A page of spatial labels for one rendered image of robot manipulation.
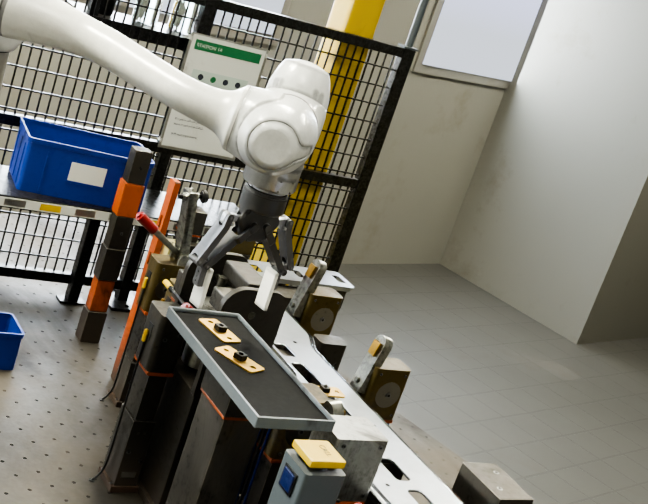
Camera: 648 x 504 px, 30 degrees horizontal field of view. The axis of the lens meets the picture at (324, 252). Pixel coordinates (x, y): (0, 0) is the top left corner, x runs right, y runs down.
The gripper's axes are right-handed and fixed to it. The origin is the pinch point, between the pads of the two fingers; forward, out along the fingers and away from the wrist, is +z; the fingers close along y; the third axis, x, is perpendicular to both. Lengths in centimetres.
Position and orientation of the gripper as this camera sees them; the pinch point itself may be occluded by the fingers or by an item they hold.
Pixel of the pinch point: (230, 299)
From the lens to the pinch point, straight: 202.0
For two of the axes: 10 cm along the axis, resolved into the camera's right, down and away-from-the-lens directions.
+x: -5.9, -4.2, 6.9
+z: -3.2, 9.1, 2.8
